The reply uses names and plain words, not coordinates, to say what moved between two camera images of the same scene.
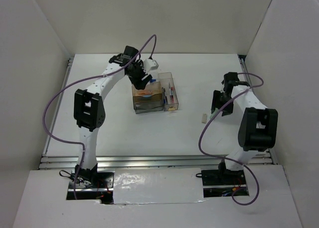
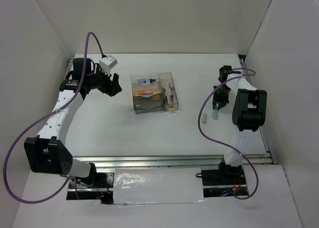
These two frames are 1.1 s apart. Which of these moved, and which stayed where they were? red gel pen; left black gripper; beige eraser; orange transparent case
Moved: left black gripper
Stayed: beige eraser; red gel pen; orange transparent case
